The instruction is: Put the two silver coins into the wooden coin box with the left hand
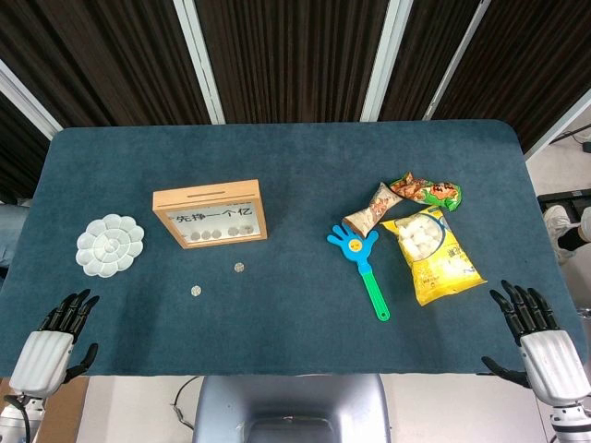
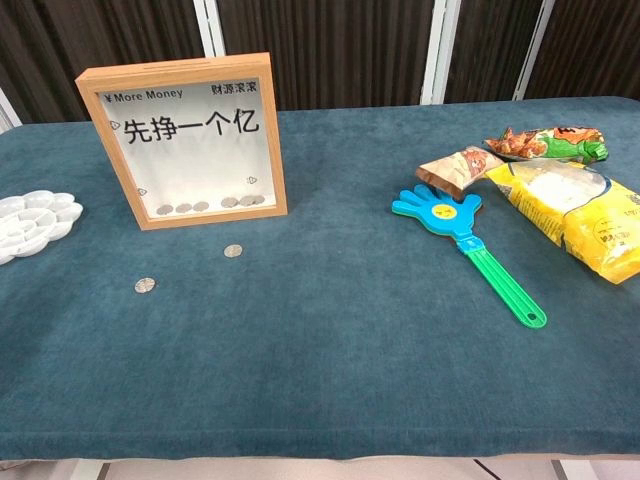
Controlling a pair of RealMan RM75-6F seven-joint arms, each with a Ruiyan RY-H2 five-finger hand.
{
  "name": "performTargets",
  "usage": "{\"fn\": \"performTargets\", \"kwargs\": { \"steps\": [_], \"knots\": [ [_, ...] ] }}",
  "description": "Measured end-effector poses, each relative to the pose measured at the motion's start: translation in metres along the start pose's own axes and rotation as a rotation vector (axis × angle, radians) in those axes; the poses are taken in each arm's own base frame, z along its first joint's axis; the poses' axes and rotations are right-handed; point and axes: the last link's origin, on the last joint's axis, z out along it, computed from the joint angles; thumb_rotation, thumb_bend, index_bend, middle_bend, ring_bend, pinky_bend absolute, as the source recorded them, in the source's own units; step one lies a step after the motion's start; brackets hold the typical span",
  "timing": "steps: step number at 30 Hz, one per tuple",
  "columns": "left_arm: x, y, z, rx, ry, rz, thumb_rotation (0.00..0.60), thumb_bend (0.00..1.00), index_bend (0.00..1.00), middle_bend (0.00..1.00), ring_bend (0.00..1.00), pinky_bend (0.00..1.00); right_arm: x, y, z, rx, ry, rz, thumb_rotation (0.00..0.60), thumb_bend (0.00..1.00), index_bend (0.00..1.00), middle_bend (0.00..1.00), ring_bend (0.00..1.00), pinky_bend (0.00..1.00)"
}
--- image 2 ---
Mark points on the brown snack packet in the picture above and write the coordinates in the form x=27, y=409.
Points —
x=455, y=170

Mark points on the yellow snack bag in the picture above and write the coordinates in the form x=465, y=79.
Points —
x=590, y=220

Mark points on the wooden frame coin bank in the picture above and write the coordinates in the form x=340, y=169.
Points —
x=190, y=165

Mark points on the white flower paint palette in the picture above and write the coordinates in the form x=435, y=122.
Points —
x=30, y=225

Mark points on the blue table cloth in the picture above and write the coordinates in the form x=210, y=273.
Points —
x=320, y=350

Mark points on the orange green snack bag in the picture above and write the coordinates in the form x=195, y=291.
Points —
x=550, y=142

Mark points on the white partition post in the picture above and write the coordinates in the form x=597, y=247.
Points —
x=210, y=25
x=532, y=50
x=7, y=112
x=442, y=50

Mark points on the blue hand clapper toy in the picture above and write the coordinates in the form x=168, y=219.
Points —
x=445, y=215

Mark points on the dark slatted partition panel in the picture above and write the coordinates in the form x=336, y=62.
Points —
x=600, y=45
x=100, y=35
x=325, y=50
x=490, y=45

